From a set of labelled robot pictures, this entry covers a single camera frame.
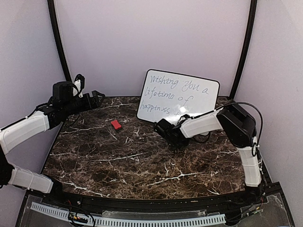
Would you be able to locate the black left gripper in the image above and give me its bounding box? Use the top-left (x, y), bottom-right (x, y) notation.
top-left (62, 90), bottom-right (106, 117)

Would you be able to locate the red bone-shaped eraser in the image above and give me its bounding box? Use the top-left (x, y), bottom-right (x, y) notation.
top-left (111, 119), bottom-right (122, 130)

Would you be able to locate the white whiteboard black frame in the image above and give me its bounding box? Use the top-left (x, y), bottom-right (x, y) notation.
top-left (137, 70), bottom-right (220, 123)

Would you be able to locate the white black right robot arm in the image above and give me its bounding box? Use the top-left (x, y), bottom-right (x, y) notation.
top-left (153, 101), bottom-right (262, 205)

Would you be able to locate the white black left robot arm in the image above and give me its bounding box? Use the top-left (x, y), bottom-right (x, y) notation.
top-left (0, 91), bottom-right (105, 206)

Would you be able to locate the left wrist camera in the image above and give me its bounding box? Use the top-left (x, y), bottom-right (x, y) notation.
top-left (53, 74), bottom-right (85, 103)

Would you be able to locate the black left corner post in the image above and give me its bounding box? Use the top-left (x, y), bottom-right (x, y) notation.
top-left (47, 0), bottom-right (72, 81)

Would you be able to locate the black corner post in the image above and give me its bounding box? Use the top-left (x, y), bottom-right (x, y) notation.
top-left (229, 0), bottom-right (258, 99)
top-left (47, 0), bottom-right (72, 81)

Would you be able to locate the white slotted cable duct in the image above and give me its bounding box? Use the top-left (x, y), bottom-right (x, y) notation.
top-left (30, 202), bottom-right (226, 227)

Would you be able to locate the black curved front rail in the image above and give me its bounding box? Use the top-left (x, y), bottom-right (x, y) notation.
top-left (39, 191), bottom-right (267, 214)

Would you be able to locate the black right corner post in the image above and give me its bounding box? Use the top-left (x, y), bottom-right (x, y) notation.
top-left (229, 0), bottom-right (258, 99)

